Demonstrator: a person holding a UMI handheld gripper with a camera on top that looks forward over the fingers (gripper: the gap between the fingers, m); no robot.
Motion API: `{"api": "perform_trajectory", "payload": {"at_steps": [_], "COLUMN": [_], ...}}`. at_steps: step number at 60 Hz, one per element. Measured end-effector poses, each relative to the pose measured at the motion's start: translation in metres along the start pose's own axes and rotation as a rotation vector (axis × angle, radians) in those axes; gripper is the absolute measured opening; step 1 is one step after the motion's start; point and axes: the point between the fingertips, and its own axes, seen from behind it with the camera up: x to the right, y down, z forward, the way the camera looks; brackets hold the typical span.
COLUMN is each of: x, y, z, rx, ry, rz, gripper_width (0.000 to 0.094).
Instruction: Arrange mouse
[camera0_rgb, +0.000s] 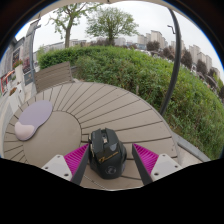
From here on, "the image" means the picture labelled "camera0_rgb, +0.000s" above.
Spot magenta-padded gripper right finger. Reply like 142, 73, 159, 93
131, 143, 183, 187

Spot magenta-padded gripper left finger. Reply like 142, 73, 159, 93
42, 143, 92, 186

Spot black computer mouse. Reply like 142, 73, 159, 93
87, 127, 128, 180

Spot lilac mouse pad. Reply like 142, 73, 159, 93
13, 100, 54, 142

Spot white planter box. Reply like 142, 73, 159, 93
13, 59, 25, 84
8, 84, 26, 111

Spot grey slatted chair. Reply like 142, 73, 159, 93
34, 60, 75, 94

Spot green hedge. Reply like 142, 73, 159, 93
37, 45, 224, 159

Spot dark curved umbrella pole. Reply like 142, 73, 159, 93
158, 8, 183, 117

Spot grey shop building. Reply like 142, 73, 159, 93
0, 36, 24, 84

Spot grey sign pillar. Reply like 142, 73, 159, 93
21, 19, 42, 86

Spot thin-crowned tree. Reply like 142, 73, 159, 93
46, 3, 101, 49

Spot distant apartment buildings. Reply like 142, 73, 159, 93
39, 29, 224, 84

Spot round-crowned tree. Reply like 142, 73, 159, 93
85, 6, 139, 46

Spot beige umbrella canopy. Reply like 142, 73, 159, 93
33, 0, 174, 16

